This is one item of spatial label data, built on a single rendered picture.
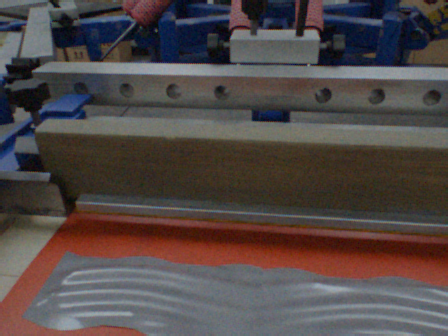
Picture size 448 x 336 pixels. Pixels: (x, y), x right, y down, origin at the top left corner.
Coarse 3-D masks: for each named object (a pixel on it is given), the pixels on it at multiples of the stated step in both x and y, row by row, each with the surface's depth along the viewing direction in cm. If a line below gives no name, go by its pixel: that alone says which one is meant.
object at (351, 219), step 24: (168, 216) 33; (192, 216) 32; (216, 216) 32; (240, 216) 32; (264, 216) 31; (288, 216) 31; (312, 216) 31; (336, 216) 31; (360, 216) 31; (384, 216) 31; (408, 216) 31; (432, 216) 31
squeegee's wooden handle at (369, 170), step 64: (64, 128) 32; (128, 128) 31; (192, 128) 31; (256, 128) 31; (320, 128) 30; (128, 192) 34; (192, 192) 33; (256, 192) 32; (320, 192) 31; (384, 192) 30
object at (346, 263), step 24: (264, 240) 34; (288, 240) 34; (312, 240) 34; (336, 240) 34; (360, 240) 34; (384, 240) 34; (408, 240) 34; (432, 240) 34; (264, 264) 32; (288, 264) 32; (312, 264) 32; (336, 264) 32; (360, 264) 32; (384, 264) 32; (408, 264) 31; (432, 264) 31
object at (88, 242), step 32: (64, 224) 37; (96, 224) 37; (128, 224) 37; (160, 224) 37; (192, 224) 36; (224, 224) 36; (96, 256) 33; (128, 256) 33; (160, 256) 33; (192, 256) 33; (224, 256) 33; (256, 256) 33; (32, 288) 30; (0, 320) 28
